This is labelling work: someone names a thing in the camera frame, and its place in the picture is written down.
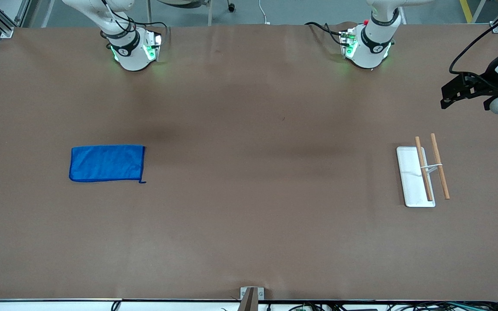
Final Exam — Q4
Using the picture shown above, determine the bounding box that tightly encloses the blue towel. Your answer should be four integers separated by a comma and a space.
69, 145, 147, 184

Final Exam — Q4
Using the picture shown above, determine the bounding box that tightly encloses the white rack with wooden bars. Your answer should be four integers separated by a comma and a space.
396, 133, 451, 208

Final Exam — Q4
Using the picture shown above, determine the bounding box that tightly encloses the office chair base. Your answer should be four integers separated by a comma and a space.
147, 0, 236, 26

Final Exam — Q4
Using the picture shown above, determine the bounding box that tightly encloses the brown paper table cover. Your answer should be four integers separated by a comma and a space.
0, 22, 498, 301

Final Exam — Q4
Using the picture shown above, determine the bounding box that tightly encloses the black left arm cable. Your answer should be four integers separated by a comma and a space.
449, 9, 498, 87

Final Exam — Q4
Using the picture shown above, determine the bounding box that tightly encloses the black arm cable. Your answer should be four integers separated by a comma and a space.
449, 9, 498, 87
100, 0, 171, 46

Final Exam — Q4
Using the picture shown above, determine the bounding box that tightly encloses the black left base cable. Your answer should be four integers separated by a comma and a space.
304, 22, 345, 46

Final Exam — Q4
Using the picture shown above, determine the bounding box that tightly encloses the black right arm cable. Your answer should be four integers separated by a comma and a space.
100, 0, 171, 46

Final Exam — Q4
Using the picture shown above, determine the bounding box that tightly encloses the black cable bundle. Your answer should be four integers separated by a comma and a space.
266, 301, 498, 311

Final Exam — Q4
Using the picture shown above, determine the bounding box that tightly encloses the camera mount post with bracket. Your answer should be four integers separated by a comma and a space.
239, 286, 265, 311

